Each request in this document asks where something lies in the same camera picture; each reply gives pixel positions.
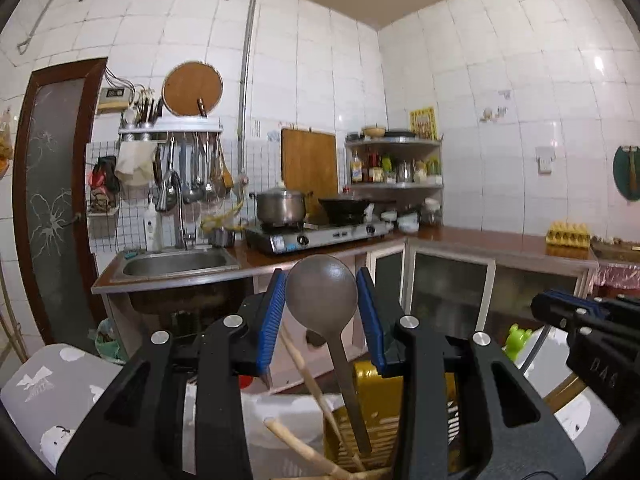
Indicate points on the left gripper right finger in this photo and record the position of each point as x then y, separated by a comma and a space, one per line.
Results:
506, 430

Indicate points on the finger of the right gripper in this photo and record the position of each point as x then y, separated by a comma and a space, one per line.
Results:
565, 312
566, 301

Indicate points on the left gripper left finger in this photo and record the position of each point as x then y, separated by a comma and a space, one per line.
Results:
174, 411

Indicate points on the green handled metal fork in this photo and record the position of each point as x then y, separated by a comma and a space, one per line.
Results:
516, 341

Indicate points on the grey metal spoon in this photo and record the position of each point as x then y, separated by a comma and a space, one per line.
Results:
322, 295

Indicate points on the kitchen counter cabinets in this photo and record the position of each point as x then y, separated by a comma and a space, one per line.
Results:
460, 280

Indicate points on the steel kitchen sink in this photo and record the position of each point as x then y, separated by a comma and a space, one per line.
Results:
175, 264

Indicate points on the yellow plastic utensil holder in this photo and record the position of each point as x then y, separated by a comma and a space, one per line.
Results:
380, 400

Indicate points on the yellow egg tray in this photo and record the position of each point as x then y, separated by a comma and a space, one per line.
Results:
569, 235

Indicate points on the grey polar bear tablecloth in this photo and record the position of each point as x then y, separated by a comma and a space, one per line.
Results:
133, 431

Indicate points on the black wok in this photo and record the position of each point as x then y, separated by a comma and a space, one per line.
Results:
344, 210

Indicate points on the steel gas stove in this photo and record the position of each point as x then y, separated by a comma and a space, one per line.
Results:
280, 241

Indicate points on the steel cooking pot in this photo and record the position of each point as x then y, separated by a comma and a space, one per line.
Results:
280, 206

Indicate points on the white soap bottle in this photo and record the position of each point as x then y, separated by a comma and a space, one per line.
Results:
153, 234

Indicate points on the rectangular wooden cutting board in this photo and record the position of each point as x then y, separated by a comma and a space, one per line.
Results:
309, 165

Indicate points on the hanging utensil rack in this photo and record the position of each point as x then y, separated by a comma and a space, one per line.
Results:
176, 155

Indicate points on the dark wooden door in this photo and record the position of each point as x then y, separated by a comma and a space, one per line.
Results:
49, 201

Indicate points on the round wooden cutting board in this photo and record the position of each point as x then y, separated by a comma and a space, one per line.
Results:
192, 89

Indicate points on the green round wall board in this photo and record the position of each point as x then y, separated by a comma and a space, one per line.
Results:
626, 172

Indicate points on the white wall socket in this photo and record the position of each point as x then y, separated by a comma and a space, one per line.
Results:
545, 157

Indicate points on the corner wall shelf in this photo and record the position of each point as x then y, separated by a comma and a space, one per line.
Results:
381, 159

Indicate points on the yellow wall poster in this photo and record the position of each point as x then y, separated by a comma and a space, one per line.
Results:
423, 123

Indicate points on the orange bag on wall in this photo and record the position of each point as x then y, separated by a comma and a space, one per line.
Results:
6, 145

